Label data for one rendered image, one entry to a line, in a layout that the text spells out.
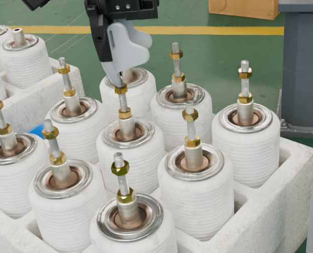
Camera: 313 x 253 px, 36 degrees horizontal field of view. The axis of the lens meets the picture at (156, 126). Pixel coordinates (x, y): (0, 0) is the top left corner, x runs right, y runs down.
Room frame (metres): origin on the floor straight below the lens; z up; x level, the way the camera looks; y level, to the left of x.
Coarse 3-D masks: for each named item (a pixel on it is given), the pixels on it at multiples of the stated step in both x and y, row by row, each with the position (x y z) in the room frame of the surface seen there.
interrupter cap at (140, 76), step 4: (132, 68) 0.76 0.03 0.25; (136, 68) 0.75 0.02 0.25; (140, 68) 0.75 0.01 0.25; (132, 72) 0.74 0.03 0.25; (136, 72) 0.74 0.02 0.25; (140, 72) 0.73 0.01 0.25; (144, 72) 0.73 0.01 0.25; (136, 76) 0.73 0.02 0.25; (140, 76) 0.72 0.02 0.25; (144, 76) 0.72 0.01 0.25; (104, 80) 0.72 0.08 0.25; (108, 80) 0.72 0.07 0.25; (132, 80) 0.72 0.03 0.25; (136, 80) 0.71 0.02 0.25; (140, 80) 0.71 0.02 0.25; (144, 80) 0.70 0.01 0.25; (108, 84) 0.71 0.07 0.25; (112, 84) 0.71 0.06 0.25; (128, 84) 0.70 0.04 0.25; (132, 84) 0.70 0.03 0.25; (136, 84) 0.69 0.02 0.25; (140, 84) 0.70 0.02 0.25; (112, 88) 0.70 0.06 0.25; (128, 88) 0.69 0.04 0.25
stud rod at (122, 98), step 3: (123, 84) 0.56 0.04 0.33; (120, 96) 0.56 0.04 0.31; (123, 96) 0.56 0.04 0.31; (120, 99) 0.56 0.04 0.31; (123, 99) 0.56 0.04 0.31; (120, 102) 0.56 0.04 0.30; (123, 102) 0.56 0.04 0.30; (126, 102) 0.56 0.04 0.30; (120, 105) 0.56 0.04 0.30; (123, 105) 0.56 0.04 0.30; (126, 105) 0.56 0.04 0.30; (120, 108) 0.56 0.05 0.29; (123, 108) 0.56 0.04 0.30; (126, 108) 0.56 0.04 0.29; (123, 111) 0.56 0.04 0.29
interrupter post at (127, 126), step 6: (132, 114) 0.56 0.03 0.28; (120, 120) 0.55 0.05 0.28; (126, 120) 0.55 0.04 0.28; (132, 120) 0.55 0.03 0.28; (120, 126) 0.55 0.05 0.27; (126, 126) 0.55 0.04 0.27; (132, 126) 0.55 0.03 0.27; (120, 132) 0.56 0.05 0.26; (126, 132) 0.55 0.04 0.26; (132, 132) 0.55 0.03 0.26
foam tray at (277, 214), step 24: (48, 144) 0.66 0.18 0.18; (288, 144) 0.58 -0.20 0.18; (288, 168) 0.52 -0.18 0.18; (312, 168) 0.55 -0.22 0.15; (240, 192) 0.49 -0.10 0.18; (264, 192) 0.48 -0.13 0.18; (288, 192) 0.50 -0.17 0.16; (0, 216) 0.50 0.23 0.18; (24, 216) 0.50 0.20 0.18; (240, 216) 0.44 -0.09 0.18; (264, 216) 0.45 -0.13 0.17; (288, 216) 0.50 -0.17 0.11; (0, 240) 0.48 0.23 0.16; (24, 240) 0.45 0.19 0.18; (192, 240) 0.41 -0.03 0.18; (216, 240) 0.41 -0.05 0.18; (240, 240) 0.41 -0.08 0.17; (264, 240) 0.45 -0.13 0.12; (288, 240) 0.50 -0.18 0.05
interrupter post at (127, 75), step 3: (126, 69) 0.72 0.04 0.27; (129, 69) 0.72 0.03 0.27; (123, 72) 0.72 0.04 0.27; (126, 72) 0.72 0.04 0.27; (129, 72) 0.72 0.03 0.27; (123, 75) 0.72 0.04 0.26; (126, 75) 0.72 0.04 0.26; (129, 75) 0.72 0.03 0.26; (123, 78) 0.72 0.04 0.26; (126, 78) 0.72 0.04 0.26; (129, 78) 0.72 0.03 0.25; (132, 78) 0.72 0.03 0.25; (123, 81) 0.72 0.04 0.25
